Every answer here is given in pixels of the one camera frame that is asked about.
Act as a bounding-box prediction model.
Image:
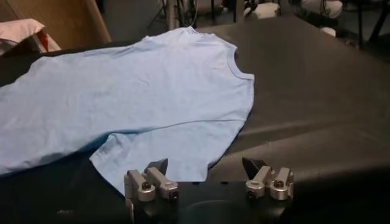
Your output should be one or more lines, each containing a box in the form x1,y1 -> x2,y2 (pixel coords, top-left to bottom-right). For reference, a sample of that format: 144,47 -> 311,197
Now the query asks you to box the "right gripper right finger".
242,157 -> 295,201

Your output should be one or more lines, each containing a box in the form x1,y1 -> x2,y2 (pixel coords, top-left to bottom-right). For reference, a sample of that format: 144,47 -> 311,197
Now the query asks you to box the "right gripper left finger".
124,158 -> 180,203

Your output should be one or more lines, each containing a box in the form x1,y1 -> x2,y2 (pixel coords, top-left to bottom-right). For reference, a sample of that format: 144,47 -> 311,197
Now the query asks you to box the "light blue t-shirt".
0,26 -> 255,195

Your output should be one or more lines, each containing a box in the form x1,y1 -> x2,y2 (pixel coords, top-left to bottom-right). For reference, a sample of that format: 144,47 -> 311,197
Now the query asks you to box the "wide black tablecloth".
0,15 -> 390,224

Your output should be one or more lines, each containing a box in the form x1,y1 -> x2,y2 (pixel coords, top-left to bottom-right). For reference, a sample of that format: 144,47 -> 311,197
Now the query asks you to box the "brown cardboard board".
0,0 -> 112,51

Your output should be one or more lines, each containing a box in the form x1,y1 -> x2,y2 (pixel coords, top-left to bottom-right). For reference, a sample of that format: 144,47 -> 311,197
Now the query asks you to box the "white cloth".
0,18 -> 62,56

